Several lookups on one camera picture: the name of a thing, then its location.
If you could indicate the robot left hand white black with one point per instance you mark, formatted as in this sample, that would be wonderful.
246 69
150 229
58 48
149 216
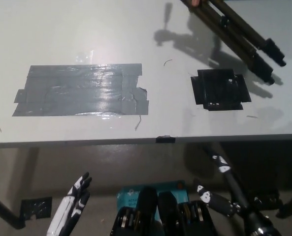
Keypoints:
67 209

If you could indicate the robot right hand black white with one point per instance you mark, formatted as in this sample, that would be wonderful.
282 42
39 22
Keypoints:
236 191

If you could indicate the person's hand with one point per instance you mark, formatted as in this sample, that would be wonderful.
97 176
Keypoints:
195 2

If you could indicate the bronze black camera tripod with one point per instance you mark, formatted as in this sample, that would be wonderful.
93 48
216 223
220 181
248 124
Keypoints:
246 46

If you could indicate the black robot torso blocks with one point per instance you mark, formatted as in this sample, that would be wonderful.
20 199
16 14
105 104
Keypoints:
165 216

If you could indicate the black floor tape patch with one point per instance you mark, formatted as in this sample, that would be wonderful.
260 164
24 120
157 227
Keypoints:
269 200
36 206

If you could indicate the teal printed box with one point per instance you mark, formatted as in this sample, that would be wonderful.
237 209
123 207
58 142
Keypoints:
131 195

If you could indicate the small black edge tape strip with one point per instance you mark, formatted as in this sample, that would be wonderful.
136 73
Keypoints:
165 139

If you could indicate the square black tape patch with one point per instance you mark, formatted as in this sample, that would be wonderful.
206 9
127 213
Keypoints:
217 89

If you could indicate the clear tape piece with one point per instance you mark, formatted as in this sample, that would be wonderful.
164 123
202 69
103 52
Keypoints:
84 56

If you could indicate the large grey duct tape patch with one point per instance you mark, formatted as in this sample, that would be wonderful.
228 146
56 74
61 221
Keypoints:
81 91

